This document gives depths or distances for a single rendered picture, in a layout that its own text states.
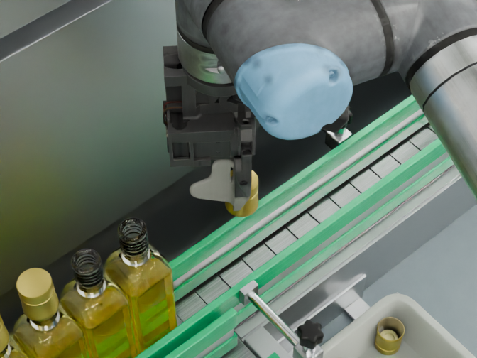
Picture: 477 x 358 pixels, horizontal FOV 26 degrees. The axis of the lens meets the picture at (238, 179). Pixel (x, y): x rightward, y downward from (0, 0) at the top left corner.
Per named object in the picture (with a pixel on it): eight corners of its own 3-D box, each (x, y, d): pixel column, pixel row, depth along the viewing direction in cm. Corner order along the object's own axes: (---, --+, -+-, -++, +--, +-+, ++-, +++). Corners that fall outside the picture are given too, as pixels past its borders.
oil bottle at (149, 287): (154, 320, 127) (140, 222, 110) (182, 351, 125) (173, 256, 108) (117, 346, 125) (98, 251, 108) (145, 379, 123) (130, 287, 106)
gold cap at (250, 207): (257, 189, 111) (258, 165, 108) (259, 216, 109) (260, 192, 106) (223, 190, 111) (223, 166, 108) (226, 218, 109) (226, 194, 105)
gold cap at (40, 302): (45, 283, 103) (38, 259, 100) (66, 307, 101) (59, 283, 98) (15, 303, 102) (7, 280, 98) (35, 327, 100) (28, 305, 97)
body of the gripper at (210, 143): (168, 111, 103) (162, 27, 93) (254, 107, 103) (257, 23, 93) (170, 174, 98) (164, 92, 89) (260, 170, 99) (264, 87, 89)
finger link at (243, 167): (230, 174, 104) (229, 110, 98) (248, 173, 104) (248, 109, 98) (233, 208, 101) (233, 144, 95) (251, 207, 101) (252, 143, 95)
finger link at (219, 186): (190, 209, 107) (187, 145, 101) (247, 207, 107) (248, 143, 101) (192, 232, 105) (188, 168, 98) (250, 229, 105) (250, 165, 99)
